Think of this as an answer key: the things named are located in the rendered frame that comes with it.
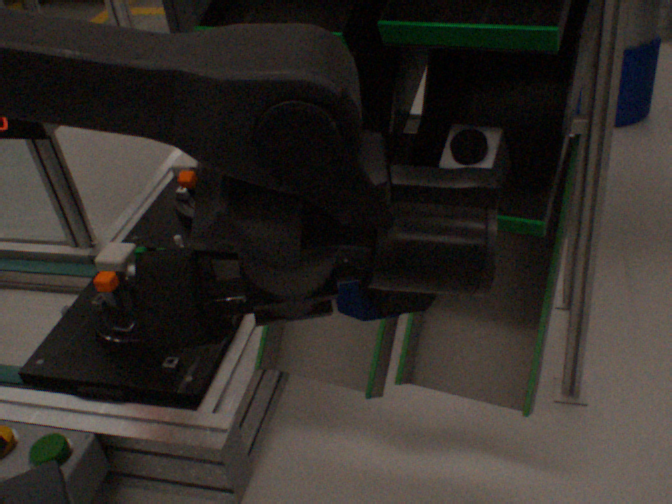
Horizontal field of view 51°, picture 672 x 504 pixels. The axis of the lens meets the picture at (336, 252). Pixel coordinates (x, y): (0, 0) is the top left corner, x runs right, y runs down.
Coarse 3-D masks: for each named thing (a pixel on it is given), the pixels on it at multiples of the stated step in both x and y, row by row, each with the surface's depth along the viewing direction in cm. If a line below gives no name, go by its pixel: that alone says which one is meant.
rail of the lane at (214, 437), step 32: (0, 416) 82; (32, 416) 81; (64, 416) 81; (96, 416) 81; (128, 416) 79; (160, 416) 79; (192, 416) 78; (224, 416) 78; (128, 448) 80; (160, 448) 77; (192, 448) 75; (224, 448) 75; (128, 480) 83; (160, 480) 82; (192, 480) 79; (224, 480) 78
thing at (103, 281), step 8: (104, 272) 82; (112, 272) 82; (120, 272) 84; (96, 280) 81; (104, 280) 81; (112, 280) 81; (120, 280) 83; (104, 288) 81; (112, 288) 81; (104, 296) 83; (112, 296) 82; (120, 296) 84; (112, 304) 83; (120, 304) 84; (112, 312) 84; (120, 312) 84; (120, 320) 85; (128, 320) 85
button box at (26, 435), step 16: (16, 432) 79; (32, 432) 79; (48, 432) 79; (64, 432) 79; (80, 432) 78; (16, 448) 78; (80, 448) 77; (96, 448) 78; (0, 464) 76; (16, 464) 76; (32, 464) 75; (64, 464) 75; (80, 464) 76; (96, 464) 79; (0, 480) 75; (80, 480) 76; (96, 480) 79; (80, 496) 76
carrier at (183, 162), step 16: (176, 160) 120; (192, 160) 119; (176, 176) 120; (160, 192) 116; (176, 192) 109; (160, 208) 112; (176, 208) 108; (192, 208) 107; (144, 224) 109; (160, 224) 108; (176, 224) 108; (128, 240) 106; (144, 240) 105; (160, 240) 105; (192, 240) 104; (224, 256) 101
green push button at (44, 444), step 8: (40, 440) 77; (48, 440) 76; (56, 440) 76; (64, 440) 76; (32, 448) 76; (40, 448) 76; (48, 448) 76; (56, 448) 75; (64, 448) 76; (32, 456) 75; (40, 456) 75; (48, 456) 75; (56, 456) 75; (64, 456) 75; (40, 464) 74
